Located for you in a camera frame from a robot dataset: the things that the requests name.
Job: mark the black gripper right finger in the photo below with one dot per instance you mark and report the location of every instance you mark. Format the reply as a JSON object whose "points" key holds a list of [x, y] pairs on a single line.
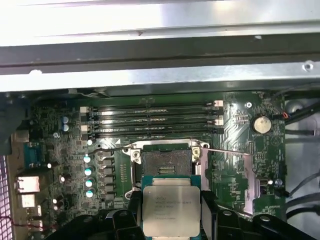
{"points": [[225, 225]]}

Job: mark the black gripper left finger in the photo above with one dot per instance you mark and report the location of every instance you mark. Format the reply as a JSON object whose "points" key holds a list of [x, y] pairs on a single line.
{"points": [[125, 225]]}

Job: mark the silver CPU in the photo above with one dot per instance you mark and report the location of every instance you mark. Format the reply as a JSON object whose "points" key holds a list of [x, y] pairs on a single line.
{"points": [[171, 207]]}

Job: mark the metal socket cover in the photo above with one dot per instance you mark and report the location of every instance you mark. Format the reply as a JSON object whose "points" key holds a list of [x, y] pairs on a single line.
{"points": [[250, 180]]}

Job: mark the thin metal locking lever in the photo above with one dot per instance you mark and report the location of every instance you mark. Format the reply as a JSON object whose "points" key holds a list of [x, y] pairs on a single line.
{"points": [[115, 149]]}

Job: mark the CPU socket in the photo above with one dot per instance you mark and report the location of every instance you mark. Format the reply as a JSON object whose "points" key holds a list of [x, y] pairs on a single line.
{"points": [[165, 160]]}

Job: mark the green motherboard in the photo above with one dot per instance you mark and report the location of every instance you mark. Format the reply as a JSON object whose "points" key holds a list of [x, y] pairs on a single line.
{"points": [[237, 140]]}

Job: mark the RAM slot with black clips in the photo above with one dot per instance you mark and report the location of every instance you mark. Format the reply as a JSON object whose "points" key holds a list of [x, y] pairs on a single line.
{"points": [[150, 134], [150, 115]]}

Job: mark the round coin cell battery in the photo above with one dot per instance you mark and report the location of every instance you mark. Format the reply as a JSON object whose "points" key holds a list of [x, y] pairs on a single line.
{"points": [[261, 123]]}

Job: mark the open black PC case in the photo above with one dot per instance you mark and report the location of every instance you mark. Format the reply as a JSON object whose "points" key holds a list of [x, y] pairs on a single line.
{"points": [[175, 77]]}

